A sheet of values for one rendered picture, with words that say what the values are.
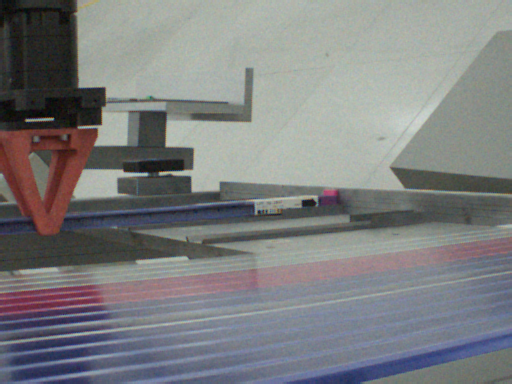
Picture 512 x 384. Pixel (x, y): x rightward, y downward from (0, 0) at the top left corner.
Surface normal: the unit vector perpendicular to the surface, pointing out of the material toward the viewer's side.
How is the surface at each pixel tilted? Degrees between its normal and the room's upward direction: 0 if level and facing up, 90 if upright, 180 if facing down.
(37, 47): 79
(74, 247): 90
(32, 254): 90
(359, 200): 47
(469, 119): 0
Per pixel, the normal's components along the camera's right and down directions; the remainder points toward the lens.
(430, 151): -0.59, -0.70
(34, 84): 0.08, 0.07
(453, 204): -0.84, 0.05
